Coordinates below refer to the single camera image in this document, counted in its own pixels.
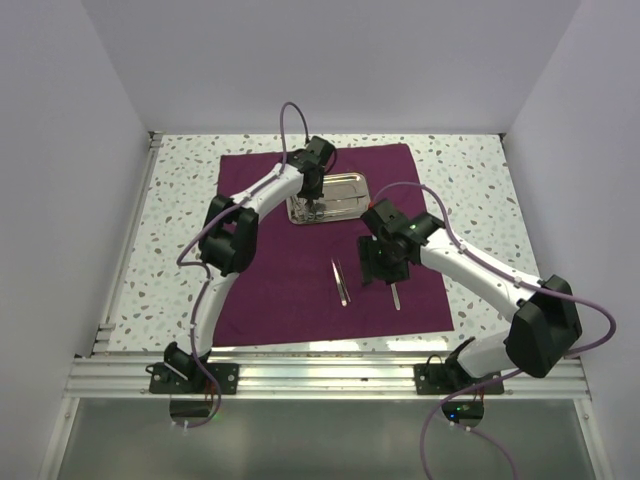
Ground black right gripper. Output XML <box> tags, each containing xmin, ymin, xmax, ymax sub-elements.
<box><xmin>358</xmin><ymin>235</ymin><xmax>410</xmax><ymax>286</ymax></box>

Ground steel ring-handled scissors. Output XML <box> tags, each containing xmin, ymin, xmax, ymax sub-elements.
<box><xmin>291</xmin><ymin>196</ymin><xmax>325</xmax><ymax>224</ymax></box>

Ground steel scalpel handle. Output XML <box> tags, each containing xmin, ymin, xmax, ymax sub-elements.
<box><xmin>390</xmin><ymin>283</ymin><xmax>401</xmax><ymax>311</ymax></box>

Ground steel wide tweezers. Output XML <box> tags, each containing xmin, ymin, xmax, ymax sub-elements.
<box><xmin>331</xmin><ymin>259</ymin><xmax>350</xmax><ymax>307</ymax></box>

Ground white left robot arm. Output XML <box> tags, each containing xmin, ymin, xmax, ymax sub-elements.
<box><xmin>164</xmin><ymin>136</ymin><xmax>336</xmax><ymax>393</ymax></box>

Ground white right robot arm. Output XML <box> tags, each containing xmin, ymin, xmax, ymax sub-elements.
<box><xmin>357</xmin><ymin>199</ymin><xmax>582</xmax><ymax>393</ymax></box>

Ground steel instrument tray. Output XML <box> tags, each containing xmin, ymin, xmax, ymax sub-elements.
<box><xmin>286</xmin><ymin>172</ymin><xmax>371</xmax><ymax>226</ymax></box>

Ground steel instruments in tray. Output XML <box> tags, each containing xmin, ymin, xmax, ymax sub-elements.
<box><xmin>323</xmin><ymin>190</ymin><xmax>367</xmax><ymax>208</ymax></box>

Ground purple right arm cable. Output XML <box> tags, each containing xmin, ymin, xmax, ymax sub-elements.
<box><xmin>369</xmin><ymin>181</ymin><xmax>618</xmax><ymax>480</ymax></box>

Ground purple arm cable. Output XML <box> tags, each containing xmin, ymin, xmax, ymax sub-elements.
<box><xmin>369</xmin><ymin>181</ymin><xmax>618</xmax><ymax>480</ymax></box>
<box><xmin>169</xmin><ymin>101</ymin><xmax>311</xmax><ymax>430</ymax></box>

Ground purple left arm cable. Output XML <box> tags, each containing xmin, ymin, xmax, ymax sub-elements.
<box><xmin>169</xmin><ymin>101</ymin><xmax>311</xmax><ymax>430</ymax></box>

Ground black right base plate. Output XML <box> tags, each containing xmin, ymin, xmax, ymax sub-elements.
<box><xmin>413</xmin><ymin>354</ymin><xmax>501</xmax><ymax>395</ymax></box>

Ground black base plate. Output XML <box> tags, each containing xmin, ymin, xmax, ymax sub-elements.
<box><xmin>145</xmin><ymin>362</ymin><xmax>240</xmax><ymax>395</ymax></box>
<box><xmin>413</xmin><ymin>354</ymin><xmax>501</xmax><ymax>395</ymax></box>

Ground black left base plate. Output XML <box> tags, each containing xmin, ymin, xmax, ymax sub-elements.
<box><xmin>145</xmin><ymin>362</ymin><xmax>240</xmax><ymax>395</ymax></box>

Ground aluminium front rail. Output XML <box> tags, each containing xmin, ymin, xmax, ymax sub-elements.
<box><xmin>63</xmin><ymin>352</ymin><xmax>590</xmax><ymax>400</ymax></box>

